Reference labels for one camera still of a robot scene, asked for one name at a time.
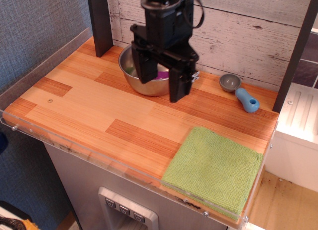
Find white toy sink unit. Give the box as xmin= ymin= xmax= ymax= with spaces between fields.
xmin=265 ymin=28 xmax=318 ymax=191

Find orange object bottom left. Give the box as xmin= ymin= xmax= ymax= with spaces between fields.
xmin=22 ymin=220 xmax=39 ymax=230

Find blue grey scoop brush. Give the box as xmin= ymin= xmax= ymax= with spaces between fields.
xmin=219 ymin=74 xmax=260 ymax=113

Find purple toy eggplant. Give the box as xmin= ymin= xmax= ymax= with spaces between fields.
xmin=124 ymin=65 xmax=170 ymax=80

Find dark right frame post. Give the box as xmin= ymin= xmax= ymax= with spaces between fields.
xmin=272 ymin=0 xmax=318 ymax=113

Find grey toy fridge cabinet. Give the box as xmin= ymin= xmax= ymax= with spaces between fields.
xmin=45 ymin=144 xmax=228 ymax=230

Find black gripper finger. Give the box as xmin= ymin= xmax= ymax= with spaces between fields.
xmin=132 ymin=44 xmax=158 ymax=84
xmin=169 ymin=65 xmax=200 ymax=102

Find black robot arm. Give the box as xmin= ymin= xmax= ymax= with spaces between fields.
xmin=130 ymin=0 xmax=204 ymax=103

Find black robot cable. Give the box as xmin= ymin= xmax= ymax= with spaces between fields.
xmin=183 ymin=0 xmax=205 ymax=29

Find green cloth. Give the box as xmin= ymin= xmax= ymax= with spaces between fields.
xmin=162 ymin=127 xmax=263 ymax=220

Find stainless steel bowl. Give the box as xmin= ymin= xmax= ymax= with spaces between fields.
xmin=118 ymin=45 xmax=169 ymax=97

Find silver dispenser button panel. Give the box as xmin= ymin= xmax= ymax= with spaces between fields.
xmin=98 ymin=187 xmax=159 ymax=230

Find dark left frame post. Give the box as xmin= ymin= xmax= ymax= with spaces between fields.
xmin=87 ymin=0 xmax=113 ymax=57

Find dark frame post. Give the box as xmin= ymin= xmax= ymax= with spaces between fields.
xmin=272 ymin=0 xmax=318 ymax=113
xmin=87 ymin=0 xmax=113 ymax=57

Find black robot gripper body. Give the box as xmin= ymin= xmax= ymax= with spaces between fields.
xmin=130 ymin=6 xmax=199 ymax=69

